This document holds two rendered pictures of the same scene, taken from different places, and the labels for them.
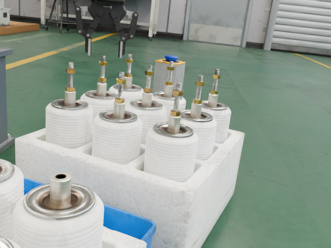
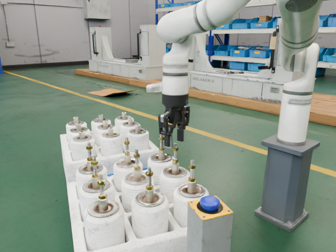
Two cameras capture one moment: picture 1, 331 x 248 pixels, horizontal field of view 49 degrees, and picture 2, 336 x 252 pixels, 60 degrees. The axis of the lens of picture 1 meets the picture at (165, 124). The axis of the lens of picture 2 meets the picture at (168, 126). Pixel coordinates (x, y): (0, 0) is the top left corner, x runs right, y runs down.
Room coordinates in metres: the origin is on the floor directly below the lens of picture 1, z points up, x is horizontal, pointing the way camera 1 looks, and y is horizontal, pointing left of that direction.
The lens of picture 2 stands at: (1.39, -0.42, 0.65)
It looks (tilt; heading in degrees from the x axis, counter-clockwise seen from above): 17 degrees down; 136
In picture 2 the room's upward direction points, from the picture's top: straight up
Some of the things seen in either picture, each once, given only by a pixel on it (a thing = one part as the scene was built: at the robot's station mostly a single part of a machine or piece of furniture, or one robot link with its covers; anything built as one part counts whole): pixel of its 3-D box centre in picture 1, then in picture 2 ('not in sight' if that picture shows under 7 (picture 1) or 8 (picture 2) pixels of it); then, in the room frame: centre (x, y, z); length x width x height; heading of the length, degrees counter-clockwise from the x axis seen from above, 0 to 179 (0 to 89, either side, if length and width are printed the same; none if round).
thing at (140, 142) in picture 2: not in sight; (138, 150); (0.43, 0.33, 0.16); 0.10 x 0.10 x 0.18
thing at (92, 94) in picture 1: (101, 95); (175, 172); (0.83, 0.16, 0.25); 0.08 x 0.08 x 0.01
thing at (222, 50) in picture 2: not in sight; (227, 50); (-2.38, 5.02, 0.36); 0.50 x 0.38 x 0.21; 89
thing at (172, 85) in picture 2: not in sight; (169, 81); (0.81, 0.15, 0.53); 0.11 x 0.09 x 0.06; 13
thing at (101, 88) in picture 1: (101, 89); (175, 168); (0.83, 0.16, 0.26); 0.02 x 0.02 x 0.03
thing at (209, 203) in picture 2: (171, 59); (209, 204); (1.08, 0.00, 0.32); 0.04 x 0.04 x 0.02
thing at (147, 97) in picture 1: (147, 99); (137, 174); (0.78, 0.05, 0.26); 0.02 x 0.02 x 0.03
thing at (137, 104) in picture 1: (146, 105); (137, 178); (0.78, 0.05, 0.25); 0.08 x 0.08 x 0.01
